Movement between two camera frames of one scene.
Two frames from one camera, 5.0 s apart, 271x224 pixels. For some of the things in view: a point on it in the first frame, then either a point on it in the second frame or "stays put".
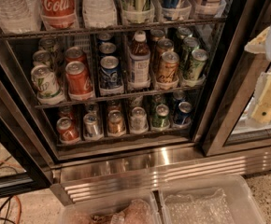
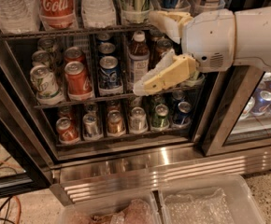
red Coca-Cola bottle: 58,7 stays put
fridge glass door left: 15,162 stays put
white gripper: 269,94 to 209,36
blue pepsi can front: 109,74 stays put
